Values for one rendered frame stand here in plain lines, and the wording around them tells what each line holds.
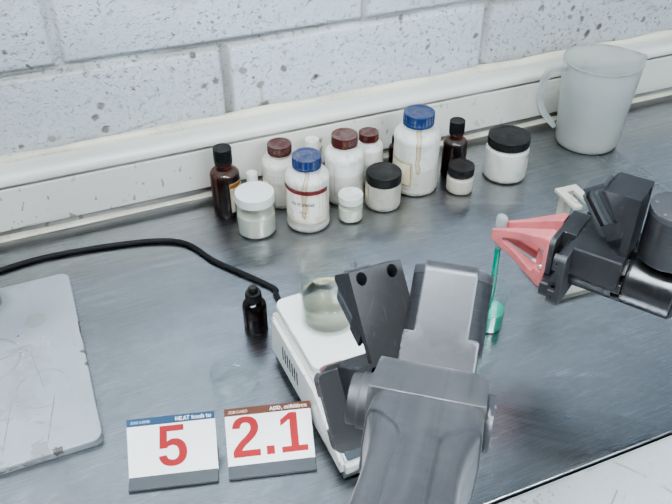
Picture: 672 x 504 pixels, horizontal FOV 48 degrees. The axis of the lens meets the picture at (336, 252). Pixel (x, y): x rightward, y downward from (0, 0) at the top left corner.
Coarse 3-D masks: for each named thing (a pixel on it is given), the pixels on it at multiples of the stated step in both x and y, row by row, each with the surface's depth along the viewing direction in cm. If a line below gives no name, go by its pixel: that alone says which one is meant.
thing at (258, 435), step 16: (240, 416) 79; (256, 416) 79; (272, 416) 79; (288, 416) 79; (304, 416) 79; (240, 432) 78; (256, 432) 78; (272, 432) 79; (288, 432) 79; (304, 432) 79; (240, 448) 78; (256, 448) 78; (272, 448) 78; (288, 448) 78; (304, 448) 78
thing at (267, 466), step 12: (312, 432) 79; (228, 444) 78; (312, 444) 79; (228, 456) 78; (276, 456) 78; (288, 456) 78; (300, 456) 78; (312, 456) 78; (228, 468) 77; (240, 468) 77; (252, 468) 77; (264, 468) 77; (276, 468) 77; (288, 468) 77; (300, 468) 77; (312, 468) 77
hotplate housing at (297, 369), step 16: (272, 320) 86; (272, 336) 88; (288, 336) 83; (288, 352) 83; (288, 368) 85; (304, 368) 80; (304, 384) 80; (304, 400) 82; (320, 400) 77; (320, 416) 77; (320, 432) 79; (336, 464) 76; (352, 464) 75
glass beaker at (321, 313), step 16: (304, 256) 79; (320, 256) 81; (336, 256) 81; (352, 256) 79; (304, 272) 81; (320, 272) 82; (336, 272) 82; (304, 288) 78; (320, 288) 76; (336, 288) 76; (304, 304) 79; (320, 304) 77; (336, 304) 78; (304, 320) 81; (320, 320) 79; (336, 320) 79
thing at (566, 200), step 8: (560, 192) 96; (568, 192) 96; (576, 192) 96; (584, 192) 96; (560, 200) 97; (568, 200) 94; (576, 200) 94; (560, 208) 98; (568, 208) 98; (576, 208) 93; (576, 288) 99; (568, 296) 98
